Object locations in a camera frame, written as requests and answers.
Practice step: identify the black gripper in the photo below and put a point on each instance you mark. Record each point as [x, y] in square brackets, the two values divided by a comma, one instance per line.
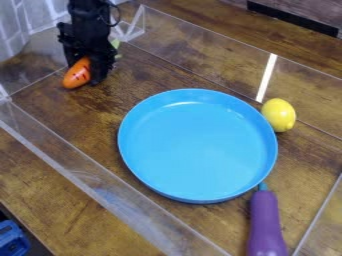
[85, 38]

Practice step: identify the orange toy carrot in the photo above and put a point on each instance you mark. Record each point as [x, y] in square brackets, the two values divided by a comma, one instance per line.
[81, 74]

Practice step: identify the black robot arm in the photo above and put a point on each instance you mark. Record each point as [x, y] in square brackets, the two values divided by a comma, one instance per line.
[97, 3]

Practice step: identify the white gridded curtain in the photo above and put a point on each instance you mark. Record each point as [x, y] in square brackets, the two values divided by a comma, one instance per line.
[21, 17]

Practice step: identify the blue round plate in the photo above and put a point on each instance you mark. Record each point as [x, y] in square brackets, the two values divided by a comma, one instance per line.
[198, 145]

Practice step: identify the dark baseboard strip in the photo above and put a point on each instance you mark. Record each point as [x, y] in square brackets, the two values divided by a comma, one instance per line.
[293, 19]

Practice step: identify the yellow toy lemon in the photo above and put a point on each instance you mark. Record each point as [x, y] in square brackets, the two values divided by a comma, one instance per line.
[280, 113]

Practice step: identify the blue object at corner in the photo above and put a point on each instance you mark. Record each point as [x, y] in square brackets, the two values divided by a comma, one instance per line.
[14, 241]

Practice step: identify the purple toy eggplant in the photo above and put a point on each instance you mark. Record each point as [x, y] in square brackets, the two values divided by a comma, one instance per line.
[267, 240]

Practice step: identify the clear acrylic enclosure wall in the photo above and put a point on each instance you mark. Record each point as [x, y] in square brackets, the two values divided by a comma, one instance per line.
[65, 182]

